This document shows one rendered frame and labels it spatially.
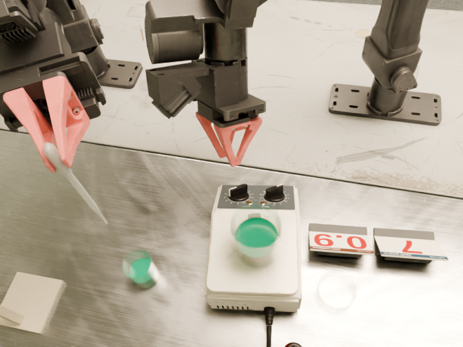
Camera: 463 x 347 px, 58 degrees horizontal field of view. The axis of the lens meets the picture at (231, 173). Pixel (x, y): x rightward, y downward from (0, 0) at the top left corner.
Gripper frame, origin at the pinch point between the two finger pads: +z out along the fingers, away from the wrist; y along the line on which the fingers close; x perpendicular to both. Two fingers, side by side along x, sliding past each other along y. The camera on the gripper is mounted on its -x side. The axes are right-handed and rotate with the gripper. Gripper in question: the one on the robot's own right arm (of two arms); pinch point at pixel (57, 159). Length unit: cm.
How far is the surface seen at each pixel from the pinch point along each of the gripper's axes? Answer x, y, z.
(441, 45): 33, 69, -24
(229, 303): 27.0, 10.5, 10.7
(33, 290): 31.4, -17.1, -3.2
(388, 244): 29.8, 35.6, 10.2
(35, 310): 31.3, -17.1, 0.1
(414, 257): 27.7, 37.0, 13.8
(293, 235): 23.2, 21.7, 6.1
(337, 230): 31.6, 30.3, 4.9
